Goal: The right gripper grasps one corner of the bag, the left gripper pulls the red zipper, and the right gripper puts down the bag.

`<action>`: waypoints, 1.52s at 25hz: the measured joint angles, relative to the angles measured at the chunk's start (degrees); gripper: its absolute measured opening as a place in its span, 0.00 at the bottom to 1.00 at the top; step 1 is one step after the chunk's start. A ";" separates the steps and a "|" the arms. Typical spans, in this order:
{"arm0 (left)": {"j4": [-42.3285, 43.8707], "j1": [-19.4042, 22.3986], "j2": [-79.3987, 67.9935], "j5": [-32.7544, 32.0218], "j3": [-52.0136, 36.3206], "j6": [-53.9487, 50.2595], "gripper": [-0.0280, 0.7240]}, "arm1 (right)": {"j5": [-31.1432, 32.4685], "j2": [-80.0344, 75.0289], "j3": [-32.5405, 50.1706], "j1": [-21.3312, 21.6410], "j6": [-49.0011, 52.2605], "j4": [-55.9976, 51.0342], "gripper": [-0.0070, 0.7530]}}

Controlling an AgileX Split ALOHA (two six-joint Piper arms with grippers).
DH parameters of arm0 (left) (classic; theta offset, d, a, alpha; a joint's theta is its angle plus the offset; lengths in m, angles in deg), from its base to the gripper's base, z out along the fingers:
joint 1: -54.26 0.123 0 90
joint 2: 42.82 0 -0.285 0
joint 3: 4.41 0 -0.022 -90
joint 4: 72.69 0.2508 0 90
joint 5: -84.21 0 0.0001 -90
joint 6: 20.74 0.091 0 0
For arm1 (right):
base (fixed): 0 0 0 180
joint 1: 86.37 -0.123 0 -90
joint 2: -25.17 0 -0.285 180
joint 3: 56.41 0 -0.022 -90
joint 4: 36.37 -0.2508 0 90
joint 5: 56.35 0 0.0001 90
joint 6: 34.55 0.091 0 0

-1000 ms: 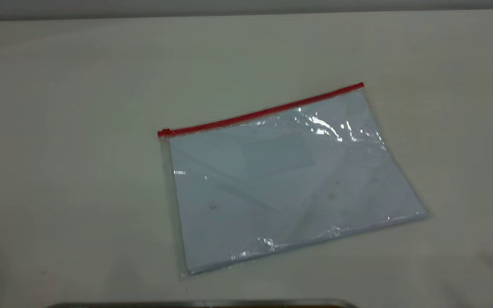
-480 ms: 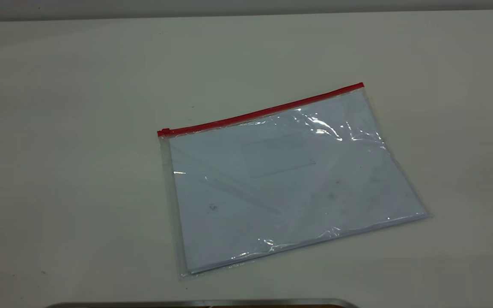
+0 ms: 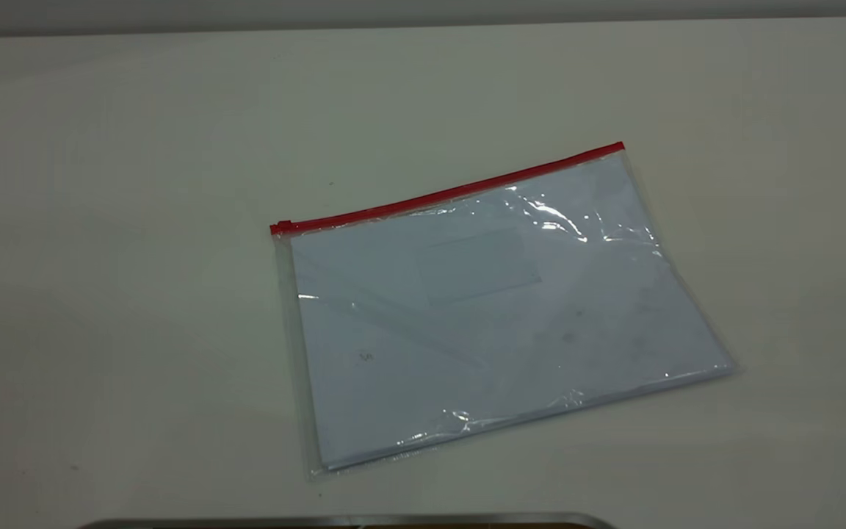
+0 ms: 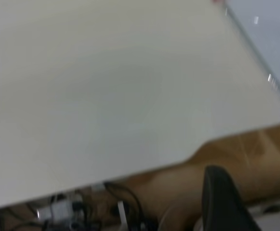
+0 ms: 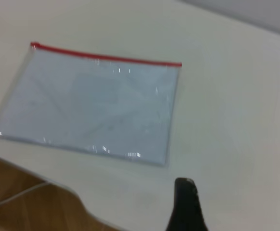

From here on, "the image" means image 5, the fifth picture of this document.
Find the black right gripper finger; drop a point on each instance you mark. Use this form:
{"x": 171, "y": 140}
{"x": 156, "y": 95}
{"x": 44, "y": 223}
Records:
{"x": 185, "y": 207}

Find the transparent red-zipper document bag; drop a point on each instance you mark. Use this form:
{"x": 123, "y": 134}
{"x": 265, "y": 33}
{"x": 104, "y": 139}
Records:
{"x": 106, "y": 57}

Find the red zipper slider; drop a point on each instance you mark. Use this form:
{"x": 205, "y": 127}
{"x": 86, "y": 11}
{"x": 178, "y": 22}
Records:
{"x": 35, "y": 44}

